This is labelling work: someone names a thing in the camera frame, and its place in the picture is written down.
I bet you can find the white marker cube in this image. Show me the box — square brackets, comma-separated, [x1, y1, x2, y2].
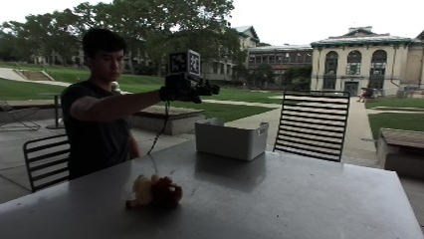
[168, 49, 203, 77]

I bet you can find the stone bench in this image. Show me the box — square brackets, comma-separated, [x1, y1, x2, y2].
[132, 105, 207, 136]
[376, 127, 424, 180]

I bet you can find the white plastic bin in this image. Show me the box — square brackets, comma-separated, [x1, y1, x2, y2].
[194, 118, 270, 162]

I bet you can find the brick building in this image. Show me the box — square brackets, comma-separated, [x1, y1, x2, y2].
[245, 44, 314, 88]

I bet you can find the black slatted metal chair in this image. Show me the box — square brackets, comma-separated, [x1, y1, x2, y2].
[23, 133, 72, 194]
[271, 90, 351, 163]

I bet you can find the the person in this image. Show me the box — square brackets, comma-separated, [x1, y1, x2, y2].
[60, 27, 221, 181]

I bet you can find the brown and cream soft toy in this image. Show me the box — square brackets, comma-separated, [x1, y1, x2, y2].
[125, 173, 185, 210]

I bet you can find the beige arched-window building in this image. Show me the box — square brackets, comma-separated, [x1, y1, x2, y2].
[308, 26, 424, 98]

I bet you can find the round outdoor table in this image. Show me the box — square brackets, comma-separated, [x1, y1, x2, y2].
[39, 92, 67, 130]

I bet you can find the black metal lounge chair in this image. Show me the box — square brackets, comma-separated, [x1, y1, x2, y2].
[0, 99, 43, 131]

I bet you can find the black glove cable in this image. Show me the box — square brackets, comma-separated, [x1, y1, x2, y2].
[146, 100, 173, 156]

